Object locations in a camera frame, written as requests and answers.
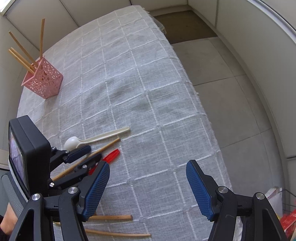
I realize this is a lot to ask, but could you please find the wooden chopstick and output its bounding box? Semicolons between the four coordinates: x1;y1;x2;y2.
10;47;35;72
83;225;152;238
9;49;35;74
9;31;38;67
52;138;120;182
89;215;133;221
40;18;45;60

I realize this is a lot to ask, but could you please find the person's left hand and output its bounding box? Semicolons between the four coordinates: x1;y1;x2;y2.
1;203;18;240

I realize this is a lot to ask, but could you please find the white plastic spoon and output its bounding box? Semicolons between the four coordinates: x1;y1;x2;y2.
64;127;130;151

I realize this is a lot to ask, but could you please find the red packaging on floor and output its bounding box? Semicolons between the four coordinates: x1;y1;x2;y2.
264;186;296;240

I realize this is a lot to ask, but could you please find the pink perforated utensil holder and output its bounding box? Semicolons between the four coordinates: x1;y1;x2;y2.
22;57;63;99

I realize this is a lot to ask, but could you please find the grey checked tablecloth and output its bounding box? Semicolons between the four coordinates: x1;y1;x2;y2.
18;6;231;240

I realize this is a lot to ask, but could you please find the red handled utensil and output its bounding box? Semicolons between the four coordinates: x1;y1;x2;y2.
88;149;120;175

